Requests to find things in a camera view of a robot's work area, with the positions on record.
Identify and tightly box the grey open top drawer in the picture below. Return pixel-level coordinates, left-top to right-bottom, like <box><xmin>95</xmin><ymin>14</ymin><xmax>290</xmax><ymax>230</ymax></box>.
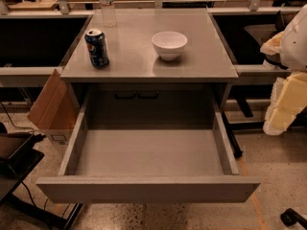
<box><xmin>36</xmin><ymin>86</ymin><xmax>260</xmax><ymax>203</ymax></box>

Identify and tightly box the brown cardboard box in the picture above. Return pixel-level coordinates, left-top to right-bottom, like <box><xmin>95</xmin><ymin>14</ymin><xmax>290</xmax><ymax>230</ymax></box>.
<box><xmin>27</xmin><ymin>70</ymin><xmax>78</xmax><ymax>155</ymax></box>

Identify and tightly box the blue pepsi can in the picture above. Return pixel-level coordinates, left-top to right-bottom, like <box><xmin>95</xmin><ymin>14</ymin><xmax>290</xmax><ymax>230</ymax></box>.
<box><xmin>84</xmin><ymin>29</ymin><xmax>109</xmax><ymax>69</ymax></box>

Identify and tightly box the black floor cable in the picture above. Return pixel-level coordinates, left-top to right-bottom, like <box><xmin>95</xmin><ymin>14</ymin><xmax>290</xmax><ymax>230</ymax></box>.
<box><xmin>0</xmin><ymin>101</ymin><xmax>35</xmax><ymax>132</ymax></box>

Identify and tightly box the clear plastic water bottle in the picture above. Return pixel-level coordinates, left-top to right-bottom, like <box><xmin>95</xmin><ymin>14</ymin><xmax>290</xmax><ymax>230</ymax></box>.
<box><xmin>99</xmin><ymin>0</ymin><xmax>117</xmax><ymax>27</ymax></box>

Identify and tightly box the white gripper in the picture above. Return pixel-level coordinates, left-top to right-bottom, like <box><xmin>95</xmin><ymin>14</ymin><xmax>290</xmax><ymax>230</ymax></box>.
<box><xmin>260</xmin><ymin>32</ymin><xmax>307</xmax><ymax>135</ymax></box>

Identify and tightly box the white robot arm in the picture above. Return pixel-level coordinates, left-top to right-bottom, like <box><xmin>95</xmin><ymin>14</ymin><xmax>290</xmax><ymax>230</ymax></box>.
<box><xmin>260</xmin><ymin>5</ymin><xmax>307</xmax><ymax>135</ymax></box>

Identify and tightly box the white ceramic bowl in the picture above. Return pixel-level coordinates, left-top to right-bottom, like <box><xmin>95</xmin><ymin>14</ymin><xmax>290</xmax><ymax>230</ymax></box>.
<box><xmin>152</xmin><ymin>31</ymin><xmax>188</xmax><ymax>60</ymax></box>

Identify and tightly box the black caster wheel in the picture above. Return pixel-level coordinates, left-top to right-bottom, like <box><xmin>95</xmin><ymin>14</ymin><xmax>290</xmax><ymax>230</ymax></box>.
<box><xmin>280</xmin><ymin>208</ymin><xmax>307</xmax><ymax>230</ymax></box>

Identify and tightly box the grey metal cabinet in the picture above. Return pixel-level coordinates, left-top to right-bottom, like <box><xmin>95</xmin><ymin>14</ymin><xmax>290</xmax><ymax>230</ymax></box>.
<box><xmin>60</xmin><ymin>9</ymin><xmax>238</xmax><ymax>135</ymax></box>

